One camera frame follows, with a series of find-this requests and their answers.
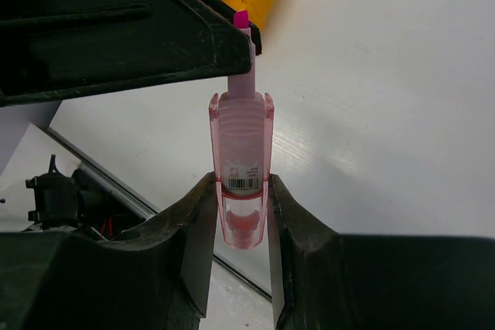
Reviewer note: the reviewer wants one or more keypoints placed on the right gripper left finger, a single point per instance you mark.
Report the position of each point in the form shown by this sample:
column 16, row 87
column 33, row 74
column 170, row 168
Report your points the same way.
column 153, row 276

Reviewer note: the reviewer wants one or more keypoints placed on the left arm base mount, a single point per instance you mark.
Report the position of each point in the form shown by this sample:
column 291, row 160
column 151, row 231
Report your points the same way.
column 74, row 196

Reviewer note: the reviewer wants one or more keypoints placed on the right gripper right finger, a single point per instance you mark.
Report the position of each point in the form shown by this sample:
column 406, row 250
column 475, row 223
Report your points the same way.
column 321, row 279

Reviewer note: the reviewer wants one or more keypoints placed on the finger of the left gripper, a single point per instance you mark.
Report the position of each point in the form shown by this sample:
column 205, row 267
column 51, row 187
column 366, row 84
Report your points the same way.
column 62, row 49

